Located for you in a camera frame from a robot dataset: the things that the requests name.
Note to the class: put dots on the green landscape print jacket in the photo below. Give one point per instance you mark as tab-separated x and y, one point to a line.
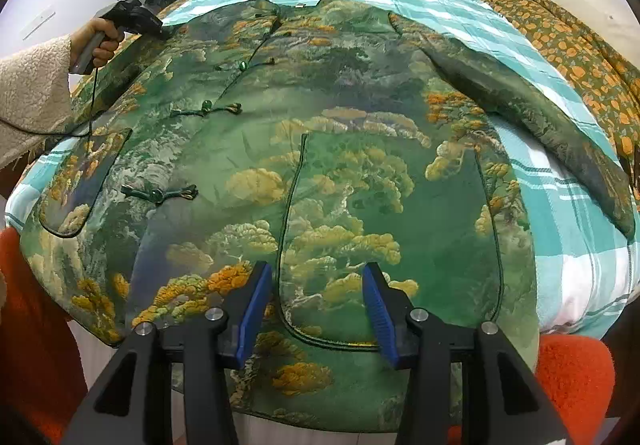
350	150

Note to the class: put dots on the person's left hand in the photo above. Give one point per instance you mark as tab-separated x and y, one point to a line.
87	32

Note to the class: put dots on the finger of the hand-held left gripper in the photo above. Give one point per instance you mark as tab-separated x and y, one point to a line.
162	30

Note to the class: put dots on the beige headboard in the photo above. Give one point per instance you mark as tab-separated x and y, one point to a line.
590	0

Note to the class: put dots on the orange floral green quilt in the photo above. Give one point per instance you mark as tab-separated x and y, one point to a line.
575	50

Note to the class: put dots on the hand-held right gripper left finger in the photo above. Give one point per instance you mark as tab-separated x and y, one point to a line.
252	312

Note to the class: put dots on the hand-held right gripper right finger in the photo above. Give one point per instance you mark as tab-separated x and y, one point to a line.
382	317

